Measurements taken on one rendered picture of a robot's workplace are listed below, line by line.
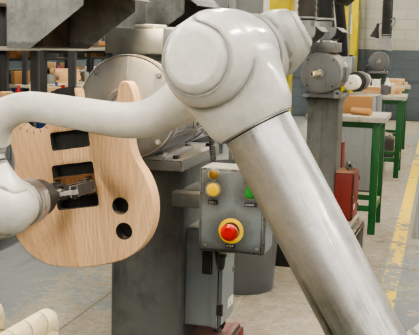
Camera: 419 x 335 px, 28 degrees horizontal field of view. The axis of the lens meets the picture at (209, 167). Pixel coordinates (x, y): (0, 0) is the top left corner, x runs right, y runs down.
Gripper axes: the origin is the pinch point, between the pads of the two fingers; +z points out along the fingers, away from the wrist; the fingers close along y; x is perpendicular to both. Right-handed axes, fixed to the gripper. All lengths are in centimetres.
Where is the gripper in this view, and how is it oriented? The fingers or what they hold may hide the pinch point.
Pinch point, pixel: (74, 185)
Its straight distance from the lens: 186.8
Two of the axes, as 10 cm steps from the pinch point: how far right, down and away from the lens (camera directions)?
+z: 2.6, -1.2, 9.6
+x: -1.4, -9.9, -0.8
